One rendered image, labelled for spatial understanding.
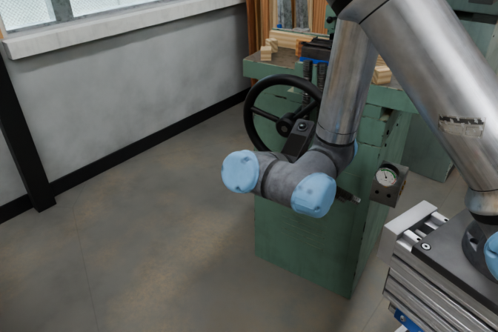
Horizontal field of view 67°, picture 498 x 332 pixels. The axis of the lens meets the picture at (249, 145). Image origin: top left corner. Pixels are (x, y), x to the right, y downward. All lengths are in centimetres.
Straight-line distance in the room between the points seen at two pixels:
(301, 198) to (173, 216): 141
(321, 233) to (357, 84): 89
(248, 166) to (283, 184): 7
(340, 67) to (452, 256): 36
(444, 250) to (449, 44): 39
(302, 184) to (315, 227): 83
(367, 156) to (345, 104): 56
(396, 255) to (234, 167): 39
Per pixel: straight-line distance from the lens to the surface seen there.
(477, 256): 71
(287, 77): 96
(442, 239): 75
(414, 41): 44
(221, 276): 168
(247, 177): 64
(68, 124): 220
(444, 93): 45
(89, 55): 215
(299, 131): 83
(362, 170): 123
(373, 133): 115
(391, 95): 109
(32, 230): 215
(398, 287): 87
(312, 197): 61
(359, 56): 62
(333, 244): 146
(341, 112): 66
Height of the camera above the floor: 130
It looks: 32 degrees down
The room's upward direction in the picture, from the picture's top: 1 degrees counter-clockwise
